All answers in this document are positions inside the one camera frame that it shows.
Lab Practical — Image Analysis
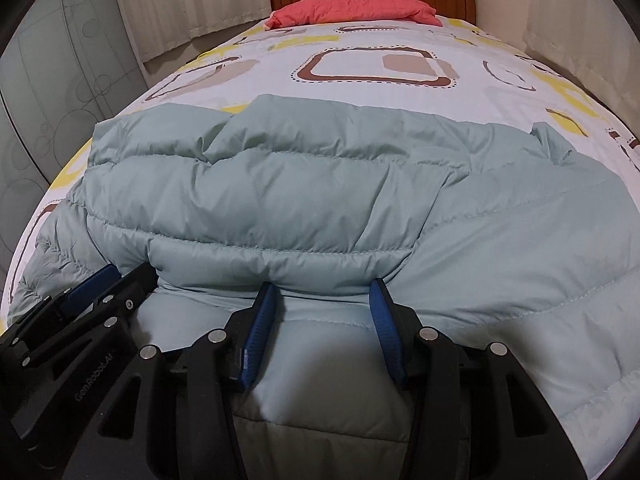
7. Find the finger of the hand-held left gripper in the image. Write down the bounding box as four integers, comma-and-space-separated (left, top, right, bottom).
0, 264, 122, 356
20, 261, 158, 366

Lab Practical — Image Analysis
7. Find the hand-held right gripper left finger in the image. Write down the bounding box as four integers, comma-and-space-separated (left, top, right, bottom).
65, 281, 280, 480

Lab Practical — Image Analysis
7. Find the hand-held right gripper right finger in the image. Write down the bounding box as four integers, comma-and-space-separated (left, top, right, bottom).
368, 277, 588, 480

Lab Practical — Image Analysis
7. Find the light green puffer jacket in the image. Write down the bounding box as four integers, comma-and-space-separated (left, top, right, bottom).
7, 94, 640, 480

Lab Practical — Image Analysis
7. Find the glass sliding wardrobe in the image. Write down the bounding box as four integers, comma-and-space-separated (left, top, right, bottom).
0, 0, 151, 281

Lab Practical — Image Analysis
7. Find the bed with patterned sheet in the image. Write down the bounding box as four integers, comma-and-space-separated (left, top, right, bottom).
0, 17, 640, 321

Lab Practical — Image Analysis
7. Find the cream curtain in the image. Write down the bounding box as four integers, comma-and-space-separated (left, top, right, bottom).
520, 0, 640, 111
110, 0, 273, 63

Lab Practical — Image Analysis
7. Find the pink folded quilt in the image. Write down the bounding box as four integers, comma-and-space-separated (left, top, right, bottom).
264, 0, 443, 30

